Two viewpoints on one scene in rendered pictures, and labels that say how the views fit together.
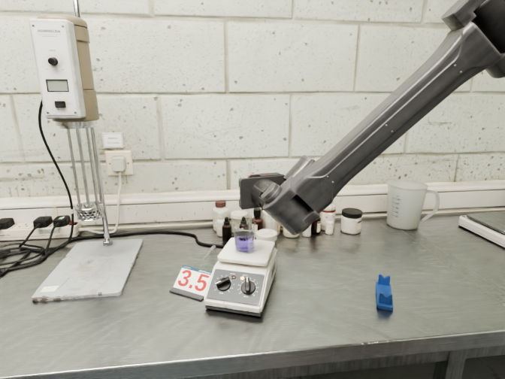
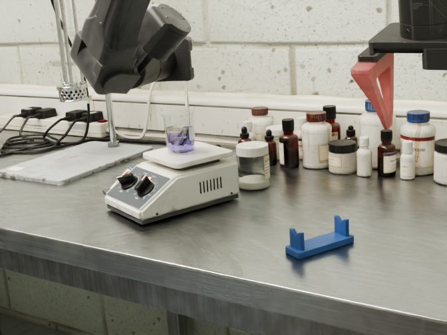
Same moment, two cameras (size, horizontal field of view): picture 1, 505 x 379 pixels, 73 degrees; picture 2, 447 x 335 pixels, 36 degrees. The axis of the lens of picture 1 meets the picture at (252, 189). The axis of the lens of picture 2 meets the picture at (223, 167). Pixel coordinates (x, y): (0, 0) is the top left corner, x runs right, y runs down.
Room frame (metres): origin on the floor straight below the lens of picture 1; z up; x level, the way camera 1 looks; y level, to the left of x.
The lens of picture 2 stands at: (-0.09, -0.82, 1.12)
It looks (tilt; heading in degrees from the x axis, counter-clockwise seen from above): 15 degrees down; 42
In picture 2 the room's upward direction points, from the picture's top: 4 degrees counter-clockwise
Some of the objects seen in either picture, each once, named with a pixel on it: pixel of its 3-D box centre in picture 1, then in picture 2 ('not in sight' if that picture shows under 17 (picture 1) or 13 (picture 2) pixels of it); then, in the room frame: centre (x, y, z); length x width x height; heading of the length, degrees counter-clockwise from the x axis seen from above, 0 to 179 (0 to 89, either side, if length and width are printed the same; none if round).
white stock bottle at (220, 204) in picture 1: (220, 215); (260, 129); (1.09, 0.11, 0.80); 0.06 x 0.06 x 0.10
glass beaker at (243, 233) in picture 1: (243, 237); (177, 131); (0.75, 0.02, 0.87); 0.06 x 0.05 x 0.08; 131
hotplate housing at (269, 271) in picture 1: (244, 271); (176, 181); (0.73, 0.02, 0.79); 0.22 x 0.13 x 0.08; 166
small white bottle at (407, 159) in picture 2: (329, 223); (407, 159); (1.05, -0.26, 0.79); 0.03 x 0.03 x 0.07
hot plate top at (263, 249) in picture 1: (247, 250); (187, 153); (0.76, 0.01, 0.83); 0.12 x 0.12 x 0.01; 76
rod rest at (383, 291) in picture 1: (384, 290); (319, 235); (0.69, -0.30, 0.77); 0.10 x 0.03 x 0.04; 162
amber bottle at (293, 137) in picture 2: (257, 223); (289, 143); (1.02, -0.02, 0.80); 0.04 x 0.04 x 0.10
